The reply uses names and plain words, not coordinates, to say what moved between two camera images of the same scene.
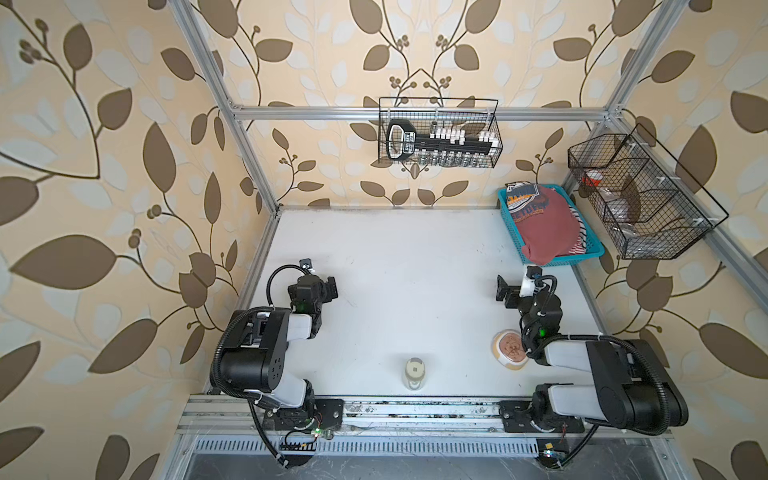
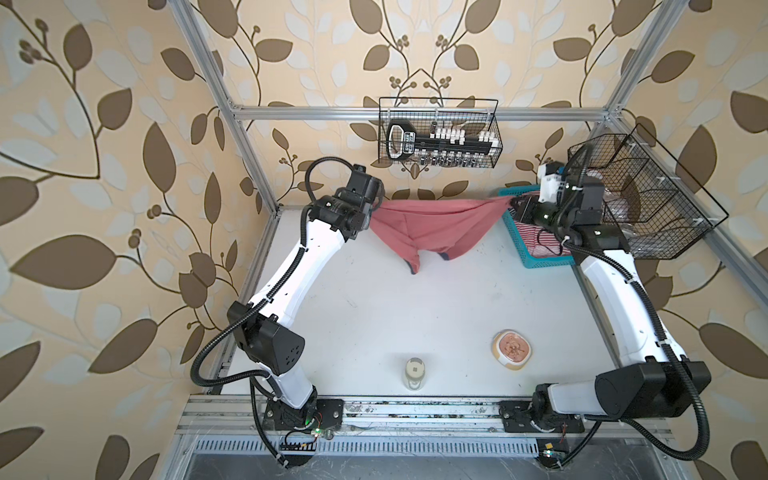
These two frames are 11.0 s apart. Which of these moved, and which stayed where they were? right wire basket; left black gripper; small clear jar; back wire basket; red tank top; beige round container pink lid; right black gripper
Moved: left black gripper; right black gripper; red tank top
Stayed: beige round container pink lid; back wire basket; small clear jar; right wire basket
